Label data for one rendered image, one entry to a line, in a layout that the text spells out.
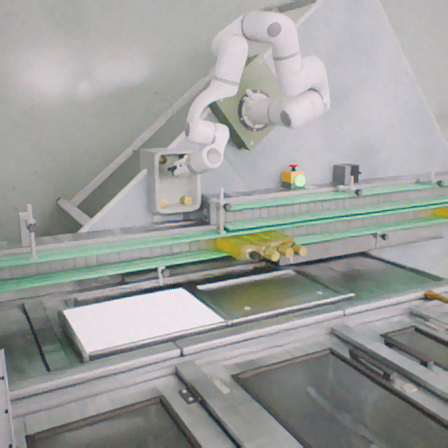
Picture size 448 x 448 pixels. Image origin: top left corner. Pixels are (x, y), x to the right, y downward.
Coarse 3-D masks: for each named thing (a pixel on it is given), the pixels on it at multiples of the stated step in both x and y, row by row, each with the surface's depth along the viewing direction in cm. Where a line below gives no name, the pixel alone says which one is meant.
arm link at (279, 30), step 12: (252, 12) 155; (264, 12) 150; (252, 24) 151; (264, 24) 147; (276, 24) 147; (288, 24) 149; (252, 36) 154; (264, 36) 149; (276, 36) 149; (288, 36) 151; (276, 48) 154; (288, 48) 154; (276, 60) 158
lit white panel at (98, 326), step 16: (96, 304) 161; (112, 304) 162; (128, 304) 161; (144, 304) 161; (160, 304) 161; (176, 304) 161; (192, 304) 161; (80, 320) 150; (96, 320) 150; (112, 320) 150; (128, 320) 149; (144, 320) 149; (160, 320) 149; (176, 320) 149; (192, 320) 149; (208, 320) 149; (80, 336) 140; (96, 336) 139; (112, 336) 139; (128, 336) 139; (144, 336) 139
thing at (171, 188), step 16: (176, 160) 189; (160, 176) 187; (176, 176) 190; (192, 176) 189; (160, 192) 188; (176, 192) 191; (192, 192) 191; (160, 208) 184; (176, 208) 186; (192, 208) 188
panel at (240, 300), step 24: (192, 288) 174; (216, 288) 176; (240, 288) 176; (264, 288) 176; (288, 288) 176; (312, 288) 176; (336, 288) 174; (216, 312) 154; (240, 312) 155; (264, 312) 154; (288, 312) 157; (72, 336) 139; (168, 336) 139
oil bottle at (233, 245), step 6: (216, 240) 189; (222, 240) 185; (228, 240) 181; (234, 240) 180; (240, 240) 180; (216, 246) 190; (222, 246) 186; (228, 246) 181; (234, 246) 177; (240, 246) 174; (246, 246) 174; (252, 246) 174; (228, 252) 182; (234, 252) 178; (240, 252) 174; (246, 252) 173; (240, 258) 175; (246, 258) 174
